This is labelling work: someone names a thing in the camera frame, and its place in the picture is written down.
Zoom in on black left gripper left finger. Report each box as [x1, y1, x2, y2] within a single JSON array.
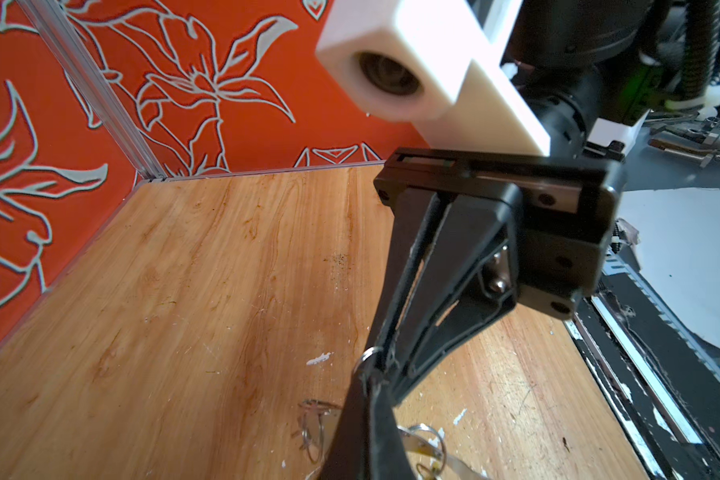
[[319, 375, 370, 479]]

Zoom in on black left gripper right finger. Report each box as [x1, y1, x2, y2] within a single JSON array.
[[368, 384, 415, 480]]

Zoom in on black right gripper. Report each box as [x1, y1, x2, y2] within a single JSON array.
[[364, 148, 626, 405]]

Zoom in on silver metal key organiser ring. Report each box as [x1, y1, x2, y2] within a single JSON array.
[[293, 344, 493, 480]]

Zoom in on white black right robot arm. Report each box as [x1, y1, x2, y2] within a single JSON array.
[[367, 1, 720, 405]]

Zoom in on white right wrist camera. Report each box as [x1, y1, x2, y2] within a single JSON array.
[[315, 1, 551, 156]]

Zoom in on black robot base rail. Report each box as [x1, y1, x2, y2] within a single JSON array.
[[565, 254, 720, 479]]

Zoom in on aluminium frame corner post right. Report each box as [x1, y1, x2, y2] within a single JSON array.
[[19, 1, 166, 180]]

